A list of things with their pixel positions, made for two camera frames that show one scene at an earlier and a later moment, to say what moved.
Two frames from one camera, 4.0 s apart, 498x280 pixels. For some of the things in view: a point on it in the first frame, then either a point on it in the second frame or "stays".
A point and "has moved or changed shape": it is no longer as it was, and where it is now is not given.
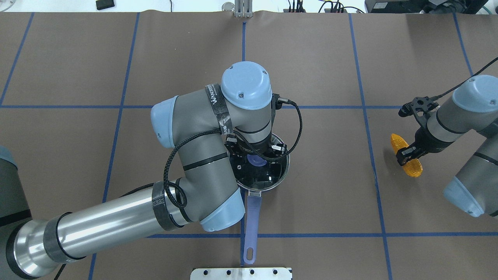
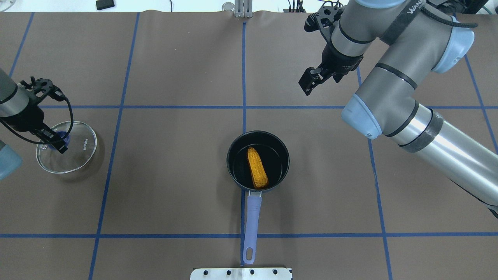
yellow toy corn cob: [414, 168] has moved or changed shape
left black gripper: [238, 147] → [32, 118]
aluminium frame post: [243, 8] stays
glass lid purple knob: [256, 173] → [81, 144]
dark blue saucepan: [256, 168] stays
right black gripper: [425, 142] → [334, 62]
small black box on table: [102, 4] stays
